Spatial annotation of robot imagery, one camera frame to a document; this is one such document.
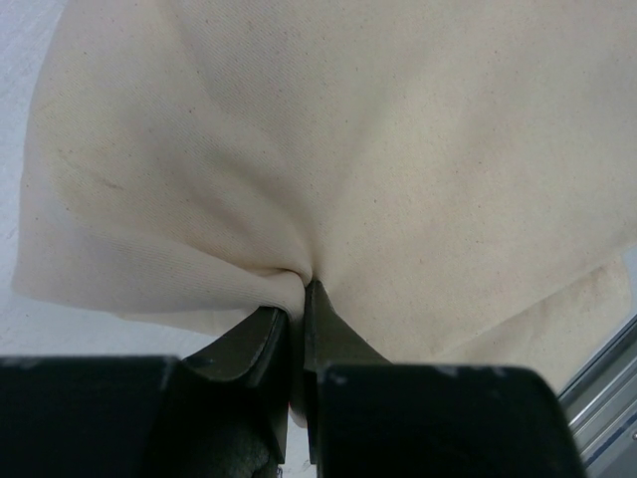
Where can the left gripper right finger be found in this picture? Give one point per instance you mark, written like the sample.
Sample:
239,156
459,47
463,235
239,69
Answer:
346,391

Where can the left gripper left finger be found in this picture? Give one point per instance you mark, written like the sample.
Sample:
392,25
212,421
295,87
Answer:
246,372

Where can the beige cloth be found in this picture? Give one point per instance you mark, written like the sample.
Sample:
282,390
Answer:
460,175

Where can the aluminium rail frame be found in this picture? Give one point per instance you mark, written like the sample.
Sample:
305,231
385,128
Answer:
600,406

